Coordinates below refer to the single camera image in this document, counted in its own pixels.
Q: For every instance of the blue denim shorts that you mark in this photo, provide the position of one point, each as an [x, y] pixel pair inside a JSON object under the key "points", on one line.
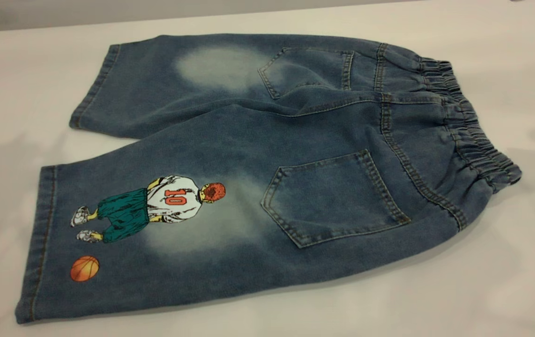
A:
{"points": [[249, 154]]}

